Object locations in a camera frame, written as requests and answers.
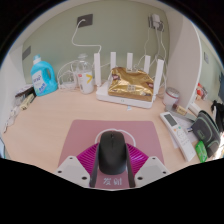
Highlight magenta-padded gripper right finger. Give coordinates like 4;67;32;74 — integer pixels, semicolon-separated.
124;142;171;189

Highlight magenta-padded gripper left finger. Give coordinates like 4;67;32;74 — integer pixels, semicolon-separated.
53;142;101;189

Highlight black computer mouse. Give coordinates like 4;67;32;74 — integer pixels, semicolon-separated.
98;130;128;175

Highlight pink mouse pad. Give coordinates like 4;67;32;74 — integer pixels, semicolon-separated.
58;119;165;190

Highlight white remote control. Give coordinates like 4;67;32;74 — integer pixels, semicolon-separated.
159;111;197;162

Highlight white router with antennas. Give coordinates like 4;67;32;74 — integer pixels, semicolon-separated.
93;51;165;110

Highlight green packet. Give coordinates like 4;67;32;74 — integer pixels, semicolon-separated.
194;140;209;164

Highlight silver round cup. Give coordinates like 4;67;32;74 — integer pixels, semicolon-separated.
163;86;181;113

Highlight white power strip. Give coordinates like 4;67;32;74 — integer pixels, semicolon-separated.
58;81;81;91

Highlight black and grey pouch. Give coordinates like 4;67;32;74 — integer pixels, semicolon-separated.
190;110;222;158

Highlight gold foil bag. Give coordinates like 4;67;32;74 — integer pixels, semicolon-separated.
107;66;155;103

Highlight clear bottle with white label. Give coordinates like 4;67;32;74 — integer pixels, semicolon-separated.
75;53;95;95

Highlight crumpled plastic bags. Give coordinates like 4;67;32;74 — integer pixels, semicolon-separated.
2;106;21;134

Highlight blue detergent bottle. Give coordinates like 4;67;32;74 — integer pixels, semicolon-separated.
30;54;59;98

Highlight stack of books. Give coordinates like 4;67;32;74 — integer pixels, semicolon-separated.
14;83;34;98

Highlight white shelf unit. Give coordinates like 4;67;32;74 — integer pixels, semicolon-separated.
165;9;204;111

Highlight tangled white cable bundle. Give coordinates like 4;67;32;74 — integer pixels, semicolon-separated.
56;59;81;91

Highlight white cable from socket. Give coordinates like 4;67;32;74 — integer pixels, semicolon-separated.
70;20;103;56

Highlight grey blank wall plate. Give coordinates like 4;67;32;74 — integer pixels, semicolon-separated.
21;45;32;61

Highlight wall socket with white adapter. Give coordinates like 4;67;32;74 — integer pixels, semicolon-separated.
148;13;165;33

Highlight grey wall socket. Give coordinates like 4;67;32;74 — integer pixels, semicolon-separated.
76;13;94;27

